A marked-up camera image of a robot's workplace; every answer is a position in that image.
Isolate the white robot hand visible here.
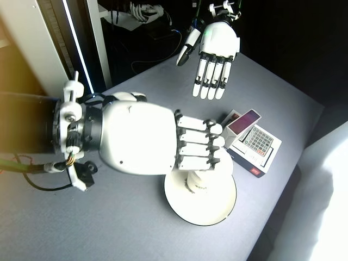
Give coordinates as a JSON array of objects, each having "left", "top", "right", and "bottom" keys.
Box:
[
  {"left": 176, "top": 21, "right": 241, "bottom": 100},
  {"left": 98, "top": 91, "right": 227, "bottom": 176}
]

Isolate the grey cardboard product box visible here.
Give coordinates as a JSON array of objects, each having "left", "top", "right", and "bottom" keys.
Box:
[{"left": 221, "top": 109, "right": 262, "bottom": 149}]

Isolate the spare white robot hand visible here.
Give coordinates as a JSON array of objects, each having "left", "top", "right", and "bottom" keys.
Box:
[{"left": 129, "top": 1, "right": 165, "bottom": 25}]

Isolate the white plate with dark rim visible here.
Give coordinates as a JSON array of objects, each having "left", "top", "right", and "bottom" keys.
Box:
[{"left": 164, "top": 160, "right": 237, "bottom": 226}]

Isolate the boxed calculator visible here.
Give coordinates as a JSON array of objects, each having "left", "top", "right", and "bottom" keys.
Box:
[{"left": 221, "top": 109, "right": 283, "bottom": 179}]

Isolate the grey table cloth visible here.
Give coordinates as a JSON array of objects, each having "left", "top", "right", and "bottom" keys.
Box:
[{"left": 0, "top": 51, "right": 326, "bottom": 261}]

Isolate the white cabinet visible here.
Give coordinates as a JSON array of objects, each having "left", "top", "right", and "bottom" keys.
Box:
[{"left": 0, "top": 0, "right": 113, "bottom": 96}]

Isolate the white backdrop sheet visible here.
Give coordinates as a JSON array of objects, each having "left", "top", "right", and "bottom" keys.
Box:
[{"left": 255, "top": 130, "right": 348, "bottom": 261}]

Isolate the thin black cable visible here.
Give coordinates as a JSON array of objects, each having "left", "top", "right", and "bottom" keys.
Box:
[{"left": 132, "top": 28, "right": 183, "bottom": 74}]

